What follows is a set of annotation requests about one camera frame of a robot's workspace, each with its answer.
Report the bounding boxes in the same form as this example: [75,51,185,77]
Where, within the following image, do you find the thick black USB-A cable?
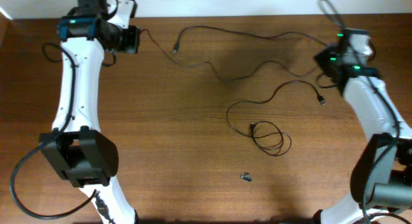
[172,25,329,55]

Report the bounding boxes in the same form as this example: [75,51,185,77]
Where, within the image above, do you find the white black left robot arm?
[42,0,140,223]

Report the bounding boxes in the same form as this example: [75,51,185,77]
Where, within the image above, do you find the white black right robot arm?
[314,28,411,223]

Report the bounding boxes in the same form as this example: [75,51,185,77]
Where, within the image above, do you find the small black adapter plug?
[240,173,252,182]

